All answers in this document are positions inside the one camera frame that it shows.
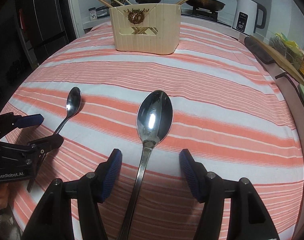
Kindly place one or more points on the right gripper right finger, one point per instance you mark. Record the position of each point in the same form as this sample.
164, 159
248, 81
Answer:
249, 218

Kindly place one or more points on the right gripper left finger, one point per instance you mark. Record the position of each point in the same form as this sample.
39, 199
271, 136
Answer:
52, 217

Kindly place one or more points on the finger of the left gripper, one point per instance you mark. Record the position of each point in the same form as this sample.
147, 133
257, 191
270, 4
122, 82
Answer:
46, 144
29, 121

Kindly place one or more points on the steel spoon one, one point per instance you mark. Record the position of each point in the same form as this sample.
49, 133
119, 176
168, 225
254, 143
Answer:
73, 105

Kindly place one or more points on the steel spoon two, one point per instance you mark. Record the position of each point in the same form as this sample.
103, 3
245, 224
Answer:
154, 120

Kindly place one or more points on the wooden chopstick three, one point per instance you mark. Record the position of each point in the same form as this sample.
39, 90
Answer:
181, 2

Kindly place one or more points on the person's left hand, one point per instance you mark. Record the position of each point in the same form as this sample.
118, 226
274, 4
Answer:
4, 195

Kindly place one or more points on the black refrigerator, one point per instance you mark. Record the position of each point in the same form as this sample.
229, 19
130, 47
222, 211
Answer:
48, 25

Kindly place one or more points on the striped orange white tablecloth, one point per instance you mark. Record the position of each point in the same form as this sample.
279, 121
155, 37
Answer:
210, 96

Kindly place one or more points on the spice jar rack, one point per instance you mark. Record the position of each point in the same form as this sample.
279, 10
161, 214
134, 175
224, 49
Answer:
96, 13

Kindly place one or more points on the cream utensil holder box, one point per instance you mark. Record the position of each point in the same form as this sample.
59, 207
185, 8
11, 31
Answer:
147, 28

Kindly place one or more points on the wooden cutting board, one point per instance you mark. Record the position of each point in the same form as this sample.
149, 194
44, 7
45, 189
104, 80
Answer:
280, 60

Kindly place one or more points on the yellow snack bags basket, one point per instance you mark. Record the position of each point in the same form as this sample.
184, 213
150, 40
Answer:
289, 49

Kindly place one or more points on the black gas stove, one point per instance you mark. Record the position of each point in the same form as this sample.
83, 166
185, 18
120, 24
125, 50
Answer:
205, 15

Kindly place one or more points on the white electric kettle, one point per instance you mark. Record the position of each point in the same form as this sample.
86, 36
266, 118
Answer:
246, 17

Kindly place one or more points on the black wok with lid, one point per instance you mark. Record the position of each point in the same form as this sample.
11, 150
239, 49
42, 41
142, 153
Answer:
211, 5

